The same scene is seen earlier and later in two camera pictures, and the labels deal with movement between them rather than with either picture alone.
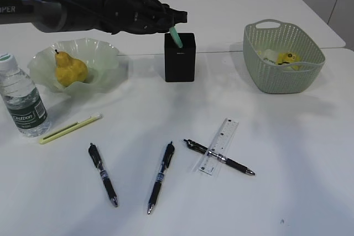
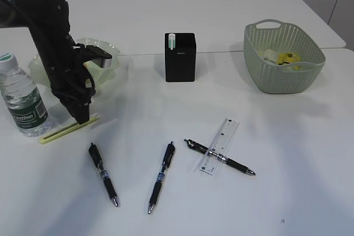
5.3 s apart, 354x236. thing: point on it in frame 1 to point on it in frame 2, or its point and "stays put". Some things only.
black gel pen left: (93, 151) stays put
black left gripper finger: (161, 29) to (78, 105)
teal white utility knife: (176, 35) to (171, 41)
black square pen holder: (180, 62) stays put
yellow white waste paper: (278, 57) stays put
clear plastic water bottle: (27, 107) stays put
